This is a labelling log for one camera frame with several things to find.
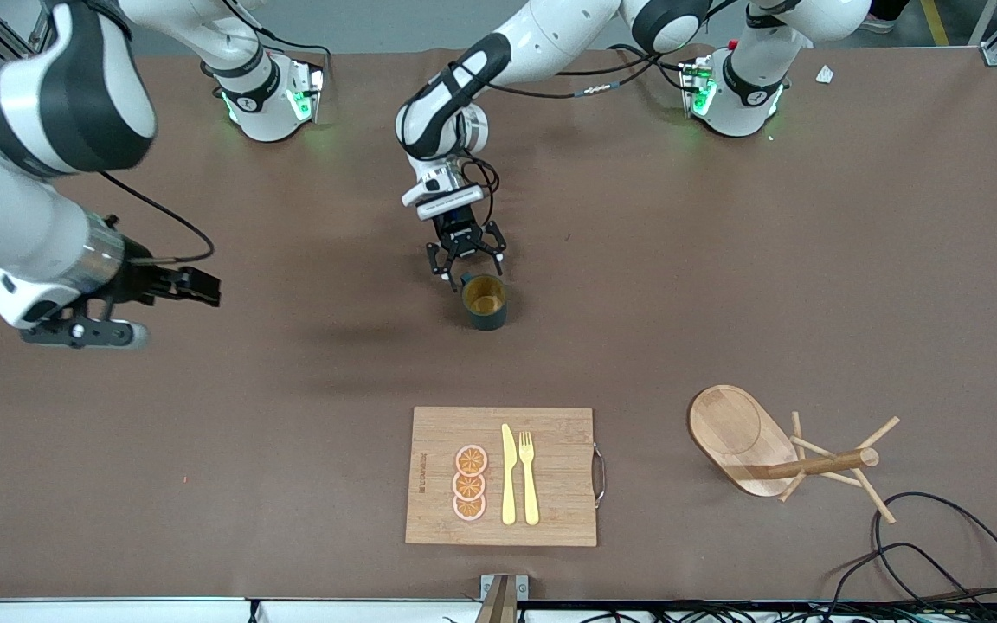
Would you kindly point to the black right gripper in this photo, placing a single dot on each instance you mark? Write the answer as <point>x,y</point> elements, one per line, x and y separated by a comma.
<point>138,280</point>

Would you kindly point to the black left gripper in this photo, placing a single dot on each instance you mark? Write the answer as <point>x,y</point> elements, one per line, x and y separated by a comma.
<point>459,228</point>

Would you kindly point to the dark green ribbed mug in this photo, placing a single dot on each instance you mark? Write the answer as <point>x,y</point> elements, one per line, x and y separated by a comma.
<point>485,318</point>

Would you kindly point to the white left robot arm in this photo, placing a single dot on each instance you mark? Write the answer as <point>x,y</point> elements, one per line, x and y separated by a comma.
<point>542,35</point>

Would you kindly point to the orange slice toy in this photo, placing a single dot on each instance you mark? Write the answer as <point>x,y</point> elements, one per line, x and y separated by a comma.
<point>469,509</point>
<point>471,459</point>
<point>468,487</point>

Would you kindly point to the yellow toy knife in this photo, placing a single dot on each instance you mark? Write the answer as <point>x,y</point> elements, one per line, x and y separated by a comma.
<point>508,484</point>

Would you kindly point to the yellow toy fork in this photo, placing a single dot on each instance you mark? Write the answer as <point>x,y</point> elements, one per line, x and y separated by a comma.
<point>530,493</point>

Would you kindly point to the wooden mug tree stand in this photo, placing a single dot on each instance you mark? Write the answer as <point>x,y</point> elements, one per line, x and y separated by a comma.
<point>732,428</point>

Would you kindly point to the small white paper scrap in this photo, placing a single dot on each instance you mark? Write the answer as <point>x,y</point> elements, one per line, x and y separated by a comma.
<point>825,74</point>

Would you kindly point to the person shoe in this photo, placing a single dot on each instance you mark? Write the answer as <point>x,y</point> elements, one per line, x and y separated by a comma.
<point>888,9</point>

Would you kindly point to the white table edge rail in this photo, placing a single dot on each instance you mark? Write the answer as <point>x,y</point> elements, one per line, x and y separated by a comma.
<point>118,611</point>

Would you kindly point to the metal table edge bracket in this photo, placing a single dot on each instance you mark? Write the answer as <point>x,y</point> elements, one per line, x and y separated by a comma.
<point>503,590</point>

